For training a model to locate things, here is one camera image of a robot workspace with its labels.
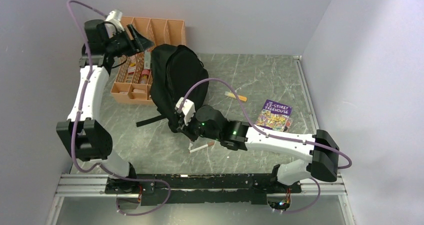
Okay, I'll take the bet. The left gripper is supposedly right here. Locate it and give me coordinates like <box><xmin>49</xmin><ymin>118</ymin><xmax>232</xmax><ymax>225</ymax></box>
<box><xmin>105</xmin><ymin>23</ymin><xmax>155</xmax><ymax>57</ymax></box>

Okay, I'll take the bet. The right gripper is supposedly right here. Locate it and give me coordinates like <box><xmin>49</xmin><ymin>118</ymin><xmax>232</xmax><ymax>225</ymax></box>
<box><xmin>177</xmin><ymin>110</ymin><xmax>221</xmax><ymax>142</ymax></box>

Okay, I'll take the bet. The black student backpack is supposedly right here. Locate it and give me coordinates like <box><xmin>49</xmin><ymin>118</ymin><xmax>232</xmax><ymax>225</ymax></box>
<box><xmin>136</xmin><ymin>44</ymin><xmax>209</xmax><ymax>133</ymax></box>

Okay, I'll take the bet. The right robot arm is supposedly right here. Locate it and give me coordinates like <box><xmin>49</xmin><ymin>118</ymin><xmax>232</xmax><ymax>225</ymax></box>
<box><xmin>175</xmin><ymin>105</ymin><xmax>340</xmax><ymax>192</ymax></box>

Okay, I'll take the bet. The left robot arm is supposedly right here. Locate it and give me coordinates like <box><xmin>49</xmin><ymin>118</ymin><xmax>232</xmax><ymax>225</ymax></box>
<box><xmin>56</xmin><ymin>19</ymin><xmax>154</xmax><ymax>193</ymax></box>

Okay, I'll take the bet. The teal stationery box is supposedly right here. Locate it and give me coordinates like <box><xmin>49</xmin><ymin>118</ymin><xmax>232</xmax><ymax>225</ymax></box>
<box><xmin>143</xmin><ymin>51</ymin><xmax>152</xmax><ymax>70</ymax></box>

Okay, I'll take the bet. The white brown pen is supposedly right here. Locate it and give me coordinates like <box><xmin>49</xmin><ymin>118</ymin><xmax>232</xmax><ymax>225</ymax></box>
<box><xmin>188</xmin><ymin>141</ymin><xmax>215</xmax><ymax>154</ymax></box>

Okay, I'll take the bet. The red white staples box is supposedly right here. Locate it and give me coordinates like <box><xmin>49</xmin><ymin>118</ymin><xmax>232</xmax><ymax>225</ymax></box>
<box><xmin>127</xmin><ymin>63</ymin><xmax>137</xmax><ymax>75</ymax></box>

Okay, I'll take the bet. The pink crayon tube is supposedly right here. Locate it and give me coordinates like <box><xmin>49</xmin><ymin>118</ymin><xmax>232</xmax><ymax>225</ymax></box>
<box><xmin>139</xmin><ymin>69</ymin><xmax>151</xmax><ymax>85</ymax></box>

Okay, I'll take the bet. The peach plastic desk organizer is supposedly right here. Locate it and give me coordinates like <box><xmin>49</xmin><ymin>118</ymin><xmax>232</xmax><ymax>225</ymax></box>
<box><xmin>110</xmin><ymin>16</ymin><xmax>187</xmax><ymax>106</ymax></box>

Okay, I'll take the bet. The yellow highlighter pen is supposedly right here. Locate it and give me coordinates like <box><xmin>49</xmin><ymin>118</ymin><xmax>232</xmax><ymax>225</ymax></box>
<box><xmin>224</xmin><ymin>91</ymin><xmax>248</xmax><ymax>102</ymax></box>

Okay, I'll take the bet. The purple storey treehouse book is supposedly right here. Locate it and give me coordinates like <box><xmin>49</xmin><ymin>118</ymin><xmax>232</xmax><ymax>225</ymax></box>
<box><xmin>255</xmin><ymin>99</ymin><xmax>293</xmax><ymax>132</ymax></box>

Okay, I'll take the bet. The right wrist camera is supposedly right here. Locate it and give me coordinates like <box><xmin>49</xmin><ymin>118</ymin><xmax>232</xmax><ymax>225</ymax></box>
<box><xmin>175</xmin><ymin>97</ymin><xmax>196</xmax><ymax>126</ymax></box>

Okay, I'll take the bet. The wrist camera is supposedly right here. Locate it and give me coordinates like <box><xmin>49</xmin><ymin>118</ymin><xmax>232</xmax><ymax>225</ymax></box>
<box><xmin>175</xmin><ymin>97</ymin><xmax>196</xmax><ymax>126</ymax></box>
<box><xmin>104</xmin><ymin>9</ymin><xmax>125</xmax><ymax>32</ymax></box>

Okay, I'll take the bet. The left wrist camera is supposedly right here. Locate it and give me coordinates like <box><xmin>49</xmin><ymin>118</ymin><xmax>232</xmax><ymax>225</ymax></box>
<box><xmin>104</xmin><ymin>9</ymin><xmax>125</xmax><ymax>32</ymax></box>

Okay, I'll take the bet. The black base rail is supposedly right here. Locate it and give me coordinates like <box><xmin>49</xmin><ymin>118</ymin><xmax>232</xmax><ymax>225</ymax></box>
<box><xmin>104</xmin><ymin>173</ymin><xmax>302</xmax><ymax>206</ymax></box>

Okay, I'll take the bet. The aluminium frame rail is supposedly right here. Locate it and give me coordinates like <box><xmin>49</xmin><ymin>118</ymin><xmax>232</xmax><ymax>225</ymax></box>
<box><xmin>55</xmin><ymin>174</ymin><xmax>348</xmax><ymax>197</ymax></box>

